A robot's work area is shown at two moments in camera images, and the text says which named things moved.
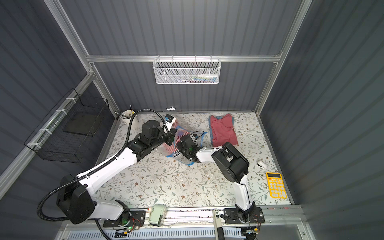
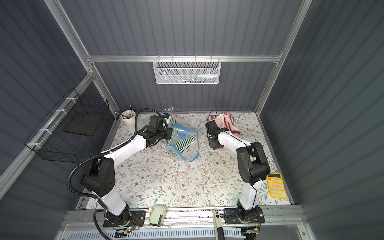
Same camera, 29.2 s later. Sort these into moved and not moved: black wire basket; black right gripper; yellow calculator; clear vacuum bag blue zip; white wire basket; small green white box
Moved: clear vacuum bag blue zip; black right gripper
Not moved: black wire basket; small green white box; yellow calculator; white wire basket
